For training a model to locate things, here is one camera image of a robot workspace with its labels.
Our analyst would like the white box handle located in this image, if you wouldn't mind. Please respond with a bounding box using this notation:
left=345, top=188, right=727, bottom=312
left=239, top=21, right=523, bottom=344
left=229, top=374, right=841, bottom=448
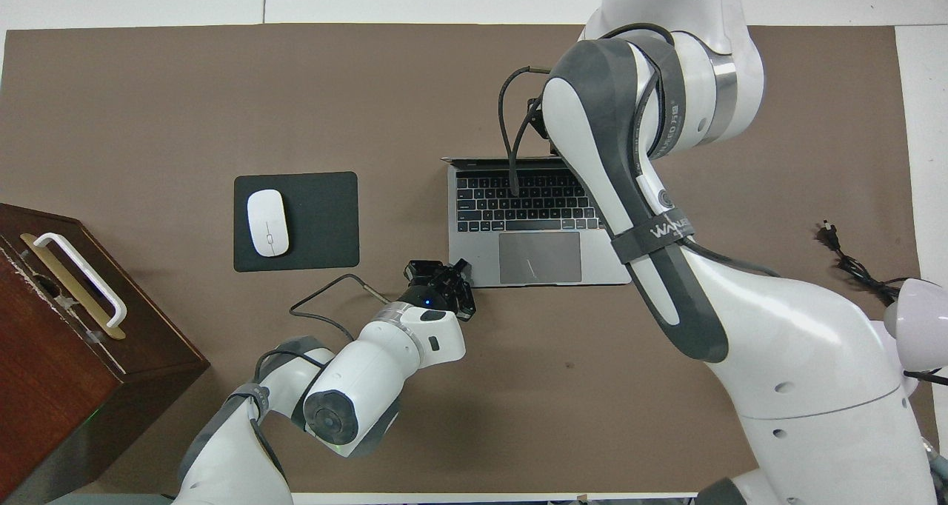
left=33, top=233, right=128, bottom=330

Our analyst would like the dark brown wooden box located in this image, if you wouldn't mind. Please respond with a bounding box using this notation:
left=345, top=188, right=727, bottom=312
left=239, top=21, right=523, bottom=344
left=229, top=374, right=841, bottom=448
left=0, top=203, right=211, bottom=504

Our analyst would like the black lamp power cable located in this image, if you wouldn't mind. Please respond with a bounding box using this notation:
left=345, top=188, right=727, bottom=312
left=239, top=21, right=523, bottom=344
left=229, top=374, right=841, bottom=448
left=818, top=221, right=948, bottom=387

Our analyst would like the black mouse pad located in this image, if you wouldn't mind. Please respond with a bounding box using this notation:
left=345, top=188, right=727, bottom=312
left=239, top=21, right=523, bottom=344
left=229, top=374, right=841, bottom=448
left=233, top=171, right=361, bottom=273

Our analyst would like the silver laptop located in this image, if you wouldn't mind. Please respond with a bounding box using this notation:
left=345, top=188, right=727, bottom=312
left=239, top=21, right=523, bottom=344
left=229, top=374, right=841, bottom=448
left=442, top=155, right=635, bottom=287

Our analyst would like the brown table mat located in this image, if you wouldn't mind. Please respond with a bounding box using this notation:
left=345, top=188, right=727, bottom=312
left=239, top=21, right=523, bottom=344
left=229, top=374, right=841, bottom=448
left=0, top=22, right=941, bottom=495

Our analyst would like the white computer mouse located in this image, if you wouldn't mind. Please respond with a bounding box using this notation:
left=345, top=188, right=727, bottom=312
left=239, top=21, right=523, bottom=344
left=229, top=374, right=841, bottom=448
left=247, top=189, right=290, bottom=258

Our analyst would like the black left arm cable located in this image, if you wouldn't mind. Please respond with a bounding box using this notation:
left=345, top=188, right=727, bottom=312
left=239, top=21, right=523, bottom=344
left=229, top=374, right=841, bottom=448
left=252, top=273, right=390, bottom=417

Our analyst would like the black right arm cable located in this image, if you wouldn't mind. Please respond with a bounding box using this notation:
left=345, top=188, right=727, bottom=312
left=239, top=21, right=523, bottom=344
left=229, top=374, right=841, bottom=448
left=498, top=22, right=780, bottom=278

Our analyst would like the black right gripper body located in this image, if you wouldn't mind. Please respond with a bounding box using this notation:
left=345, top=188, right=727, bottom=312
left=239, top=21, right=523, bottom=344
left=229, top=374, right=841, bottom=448
left=527, top=98, right=564, bottom=158

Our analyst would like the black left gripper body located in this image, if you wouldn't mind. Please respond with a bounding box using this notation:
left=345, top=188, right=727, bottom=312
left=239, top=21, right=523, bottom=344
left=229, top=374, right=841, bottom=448
left=400, top=272, right=464, bottom=317

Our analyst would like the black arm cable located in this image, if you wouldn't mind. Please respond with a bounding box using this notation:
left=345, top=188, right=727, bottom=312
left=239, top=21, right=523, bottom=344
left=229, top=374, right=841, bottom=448
left=498, top=22, right=780, bottom=278
left=252, top=273, right=390, bottom=417

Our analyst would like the white desk lamp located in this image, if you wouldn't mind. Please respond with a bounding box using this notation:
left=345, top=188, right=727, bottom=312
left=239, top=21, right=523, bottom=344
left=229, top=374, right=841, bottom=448
left=863, top=278, right=948, bottom=398

